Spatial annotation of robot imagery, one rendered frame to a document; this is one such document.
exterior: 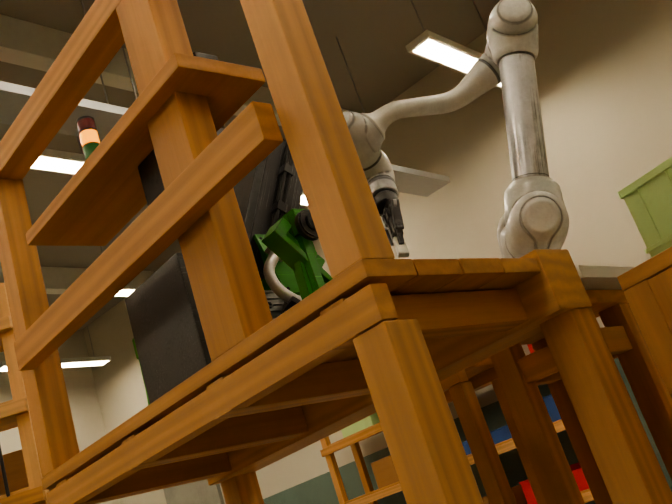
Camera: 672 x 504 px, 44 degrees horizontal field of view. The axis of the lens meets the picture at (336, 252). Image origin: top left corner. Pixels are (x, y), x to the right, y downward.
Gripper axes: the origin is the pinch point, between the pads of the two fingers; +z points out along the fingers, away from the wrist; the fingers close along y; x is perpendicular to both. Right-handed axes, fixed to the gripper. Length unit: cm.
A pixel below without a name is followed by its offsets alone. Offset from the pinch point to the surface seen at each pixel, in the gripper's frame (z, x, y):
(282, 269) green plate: 2.6, 33.0, 5.4
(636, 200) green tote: 34, -37, -45
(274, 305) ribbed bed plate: 14.8, 36.6, 6.3
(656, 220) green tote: 40, -39, -45
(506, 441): -210, -239, 435
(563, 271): 38, -24, -28
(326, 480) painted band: -322, -132, 665
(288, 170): -32.5, 27.1, -0.9
